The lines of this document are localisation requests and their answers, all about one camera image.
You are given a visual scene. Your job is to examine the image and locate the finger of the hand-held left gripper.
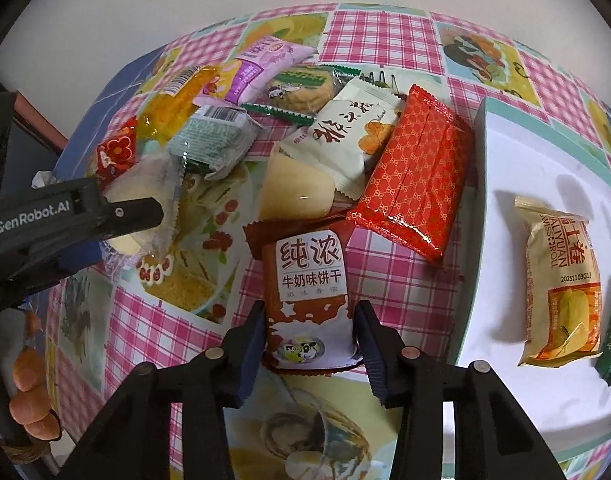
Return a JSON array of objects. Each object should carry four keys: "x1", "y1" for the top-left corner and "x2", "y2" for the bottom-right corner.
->
[{"x1": 104, "y1": 197, "x2": 165, "y2": 239}]

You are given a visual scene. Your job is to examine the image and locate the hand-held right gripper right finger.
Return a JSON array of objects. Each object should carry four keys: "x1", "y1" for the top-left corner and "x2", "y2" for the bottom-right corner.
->
[{"x1": 353, "y1": 299, "x2": 551, "y2": 480}]

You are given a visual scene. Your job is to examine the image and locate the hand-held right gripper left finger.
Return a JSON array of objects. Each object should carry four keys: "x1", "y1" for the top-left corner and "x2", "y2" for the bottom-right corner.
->
[{"x1": 56, "y1": 300, "x2": 266, "y2": 480}]

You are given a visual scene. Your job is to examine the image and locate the clear pale pastry packet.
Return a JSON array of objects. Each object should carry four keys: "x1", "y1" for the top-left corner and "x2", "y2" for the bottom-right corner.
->
[{"x1": 103, "y1": 152, "x2": 186, "y2": 271}]

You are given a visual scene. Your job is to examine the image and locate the red flower print packet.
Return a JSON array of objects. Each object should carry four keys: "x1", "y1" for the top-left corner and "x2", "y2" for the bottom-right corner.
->
[{"x1": 96, "y1": 116, "x2": 141, "y2": 186}]

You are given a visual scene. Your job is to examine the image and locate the brown milk biscuit packet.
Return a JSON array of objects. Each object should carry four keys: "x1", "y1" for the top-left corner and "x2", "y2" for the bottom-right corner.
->
[{"x1": 243, "y1": 217, "x2": 366, "y2": 373}]

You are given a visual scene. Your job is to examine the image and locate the yellow jelly packet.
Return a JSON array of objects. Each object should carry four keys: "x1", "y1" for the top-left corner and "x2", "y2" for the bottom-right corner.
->
[{"x1": 138, "y1": 65, "x2": 221, "y2": 141}]

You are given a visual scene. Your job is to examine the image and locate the white packet with orange print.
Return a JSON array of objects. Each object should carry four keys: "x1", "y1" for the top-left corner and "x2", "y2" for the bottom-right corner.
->
[{"x1": 278, "y1": 76, "x2": 406, "y2": 203}]

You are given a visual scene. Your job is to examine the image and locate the white box with teal rim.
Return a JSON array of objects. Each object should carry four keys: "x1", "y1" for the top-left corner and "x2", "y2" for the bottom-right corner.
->
[{"x1": 453, "y1": 97, "x2": 611, "y2": 466}]

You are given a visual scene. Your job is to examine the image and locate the person's left hand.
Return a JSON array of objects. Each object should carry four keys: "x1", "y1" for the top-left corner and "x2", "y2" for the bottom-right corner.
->
[{"x1": 10, "y1": 310, "x2": 61, "y2": 443}]

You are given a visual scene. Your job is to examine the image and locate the green and white snack packet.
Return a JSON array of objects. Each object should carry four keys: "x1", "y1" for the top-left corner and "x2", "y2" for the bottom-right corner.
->
[{"x1": 166, "y1": 105, "x2": 261, "y2": 181}]

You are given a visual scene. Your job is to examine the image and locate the clear pale yellow cake packet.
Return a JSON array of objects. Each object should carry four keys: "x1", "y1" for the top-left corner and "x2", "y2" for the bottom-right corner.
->
[{"x1": 256, "y1": 152, "x2": 336, "y2": 223}]

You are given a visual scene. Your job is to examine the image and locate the red patterned snack packet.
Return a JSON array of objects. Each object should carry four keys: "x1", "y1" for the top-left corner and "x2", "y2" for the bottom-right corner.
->
[{"x1": 346, "y1": 85, "x2": 476, "y2": 263}]

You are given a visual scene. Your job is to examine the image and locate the purple snack packet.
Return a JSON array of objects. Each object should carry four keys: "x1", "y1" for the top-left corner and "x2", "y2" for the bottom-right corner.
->
[{"x1": 193, "y1": 35, "x2": 319, "y2": 106}]

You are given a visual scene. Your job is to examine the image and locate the clear green-edged biscuit packet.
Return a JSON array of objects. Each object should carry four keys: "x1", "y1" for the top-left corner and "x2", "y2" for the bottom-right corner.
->
[{"x1": 240, "y1": 65, "x2": 361, "y2": 126}]

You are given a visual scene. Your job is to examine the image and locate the yellow roll cake packet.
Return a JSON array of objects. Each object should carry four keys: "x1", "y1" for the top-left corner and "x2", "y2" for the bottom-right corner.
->
[{"x1": 514, "y1": 196, "x2": 603, "y2": 368}]

